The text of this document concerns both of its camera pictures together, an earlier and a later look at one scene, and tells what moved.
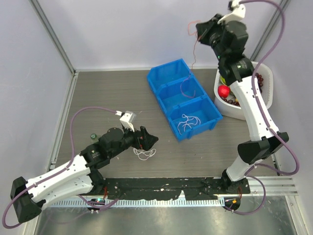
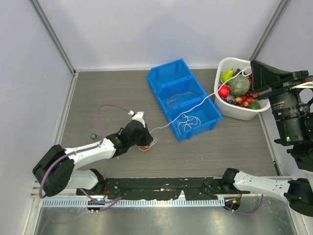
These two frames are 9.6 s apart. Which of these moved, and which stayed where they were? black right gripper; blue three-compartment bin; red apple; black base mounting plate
Moved: black right gripper
Stayed: black base mounting plate; blue three-compartment bin; red apple
